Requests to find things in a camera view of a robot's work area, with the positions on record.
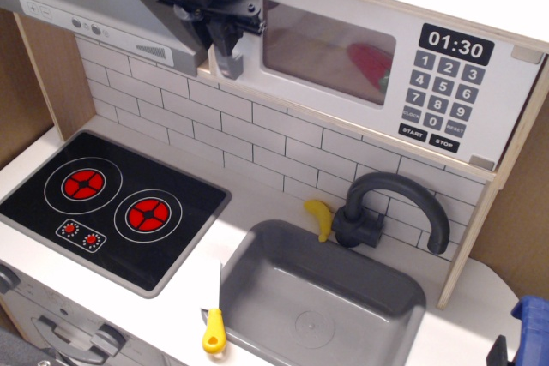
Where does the blue plastic object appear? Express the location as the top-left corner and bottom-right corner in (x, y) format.
(511, 296), (548, 366)

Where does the grey toy range hood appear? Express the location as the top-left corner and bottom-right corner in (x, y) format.
(1, 0), (208, 76)

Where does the grey toy oven door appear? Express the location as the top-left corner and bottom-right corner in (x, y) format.
(1, 263), (170, 365)

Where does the grey microwave door handle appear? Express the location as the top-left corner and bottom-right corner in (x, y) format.
(214, 46), (244, 80)

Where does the grey toy sink basin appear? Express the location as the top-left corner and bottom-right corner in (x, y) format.
(220, 220), (426, 365)

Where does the yellow toy banana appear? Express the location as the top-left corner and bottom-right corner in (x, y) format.
(304, 200), (333, 243)

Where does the dark grey toy faucet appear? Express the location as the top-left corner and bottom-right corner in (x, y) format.
(332, 171), (451, 255)

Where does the black toy stove top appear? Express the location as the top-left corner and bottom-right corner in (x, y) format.
(1, 131), (231, 298)

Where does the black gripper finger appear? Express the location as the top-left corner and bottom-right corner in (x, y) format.
(207, 19), (244, 57)
(172, 5), (213, 51)

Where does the black clamp piece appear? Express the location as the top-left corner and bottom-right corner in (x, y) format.
(486, 335), (510, 366)

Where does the wooden toy kitchen frame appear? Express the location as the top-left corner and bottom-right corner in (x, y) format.
(1, 0), (548, 296)

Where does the white toy microwave door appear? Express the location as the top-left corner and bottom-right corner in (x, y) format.
(234, 0), (545, 171)

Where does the red toy chili pepper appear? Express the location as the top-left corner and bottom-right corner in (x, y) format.
(347, 43), (393, 93)

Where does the yellow handled toy knife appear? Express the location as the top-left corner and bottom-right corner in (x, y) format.
(200, 260), (226, 355)

